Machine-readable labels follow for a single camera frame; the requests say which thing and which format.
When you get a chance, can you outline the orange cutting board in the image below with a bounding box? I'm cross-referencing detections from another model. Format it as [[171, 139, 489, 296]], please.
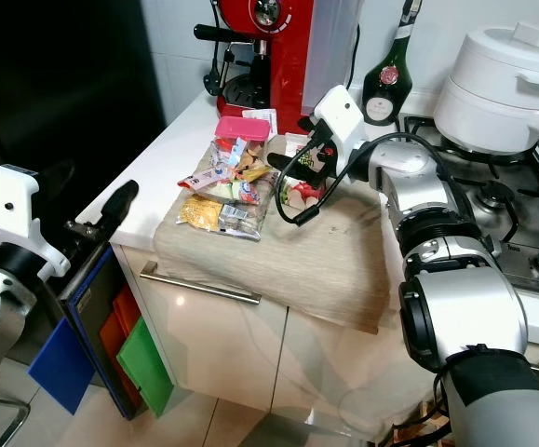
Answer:
[[100, 284, 141, 403]]

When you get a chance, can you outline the pink lid food container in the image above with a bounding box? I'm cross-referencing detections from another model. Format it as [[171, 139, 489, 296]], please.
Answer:
[[215, 116, 272, 167]]

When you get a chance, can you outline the dark green wine bottle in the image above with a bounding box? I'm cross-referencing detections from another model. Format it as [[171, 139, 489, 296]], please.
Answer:
[[360, 0, 424, 127]]

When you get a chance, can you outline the blue cutting board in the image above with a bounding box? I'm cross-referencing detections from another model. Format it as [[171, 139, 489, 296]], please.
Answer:
[[27, 312, 98, 415]]

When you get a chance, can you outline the green cutting board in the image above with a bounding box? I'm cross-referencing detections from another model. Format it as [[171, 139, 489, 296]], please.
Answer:
[[115, 318, 175, 417]]

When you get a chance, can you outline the red coffee machine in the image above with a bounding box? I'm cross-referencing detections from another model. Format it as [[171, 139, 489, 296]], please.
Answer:
[[195, 0, 363, 133]]

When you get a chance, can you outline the yellow snack packet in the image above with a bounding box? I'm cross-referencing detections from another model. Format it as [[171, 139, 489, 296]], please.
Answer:
[[178, 194, 265, 241]]

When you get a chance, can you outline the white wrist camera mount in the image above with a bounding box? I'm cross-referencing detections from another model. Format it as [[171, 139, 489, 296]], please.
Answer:
[[0, 163, 70, 280], [311, 86, 365, 161]]

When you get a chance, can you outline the dark cutting board holder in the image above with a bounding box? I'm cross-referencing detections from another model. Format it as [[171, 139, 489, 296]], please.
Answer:
[[60, 244, 132, 420]]

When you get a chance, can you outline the pink white snack packet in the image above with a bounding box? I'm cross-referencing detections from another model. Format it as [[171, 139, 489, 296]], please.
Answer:
[[181, 166, 237, 192]]

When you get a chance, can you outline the tall black fridge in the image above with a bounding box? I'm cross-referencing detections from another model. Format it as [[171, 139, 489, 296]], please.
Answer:
[[0, 0, 149, 243]]

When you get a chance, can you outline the apple juice carton green cap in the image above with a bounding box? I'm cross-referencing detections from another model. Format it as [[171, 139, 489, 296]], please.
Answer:
[[283, 135, 330, 211]]

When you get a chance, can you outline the steel gas stove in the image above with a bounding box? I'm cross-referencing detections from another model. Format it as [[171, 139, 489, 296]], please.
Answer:
[[395, 114, 539, 299]]

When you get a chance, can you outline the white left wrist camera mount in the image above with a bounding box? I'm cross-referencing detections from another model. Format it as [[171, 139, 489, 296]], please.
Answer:
[[0, 163, 70, 280]]

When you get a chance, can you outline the orange snack packet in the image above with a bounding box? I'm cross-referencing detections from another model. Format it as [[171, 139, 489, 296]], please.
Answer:
[[241, 160, 272, 183]]

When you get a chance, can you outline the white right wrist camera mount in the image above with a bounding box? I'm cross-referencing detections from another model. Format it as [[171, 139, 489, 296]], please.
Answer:
[[311, 86, 365, 161]]

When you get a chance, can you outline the white lidded pot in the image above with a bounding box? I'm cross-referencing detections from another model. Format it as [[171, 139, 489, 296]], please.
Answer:
[[435, 23, 539, 155]]

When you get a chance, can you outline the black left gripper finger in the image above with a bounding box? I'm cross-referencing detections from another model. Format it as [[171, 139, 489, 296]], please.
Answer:
[[99, 181, 140, 249], [30, 160, 76, 192]]

